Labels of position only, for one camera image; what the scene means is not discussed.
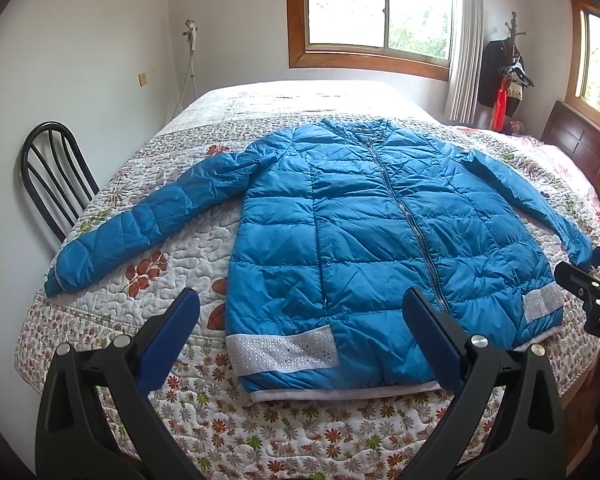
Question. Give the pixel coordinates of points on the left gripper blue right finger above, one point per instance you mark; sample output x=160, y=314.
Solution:
x=527, y=439

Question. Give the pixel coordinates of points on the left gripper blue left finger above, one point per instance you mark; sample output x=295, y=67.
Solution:
x=95, y=420

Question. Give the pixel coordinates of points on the blue puffer jacket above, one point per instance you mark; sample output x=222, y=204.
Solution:
x=338, y=220

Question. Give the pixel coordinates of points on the coat rack with clothes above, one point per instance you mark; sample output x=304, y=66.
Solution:
x=503, y=78

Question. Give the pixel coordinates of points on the dark wooden headboard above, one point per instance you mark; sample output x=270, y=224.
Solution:
x=587, y=152

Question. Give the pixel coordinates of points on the floral quilted bedspread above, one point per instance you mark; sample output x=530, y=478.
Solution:
x=225, y=433

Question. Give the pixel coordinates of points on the grey white curtain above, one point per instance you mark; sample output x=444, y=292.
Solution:
x=465, y=61

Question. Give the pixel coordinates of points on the black metal chair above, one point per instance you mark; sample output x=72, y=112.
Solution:
x=56, y=177

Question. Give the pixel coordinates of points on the wooden framed window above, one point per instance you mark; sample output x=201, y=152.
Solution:
x=413, y=37

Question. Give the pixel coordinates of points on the yellow wall socket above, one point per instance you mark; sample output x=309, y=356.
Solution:
x=142, y=79

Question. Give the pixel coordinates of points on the white wall-mounted handset with cord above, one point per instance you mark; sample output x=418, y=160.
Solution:
x=190, y=34

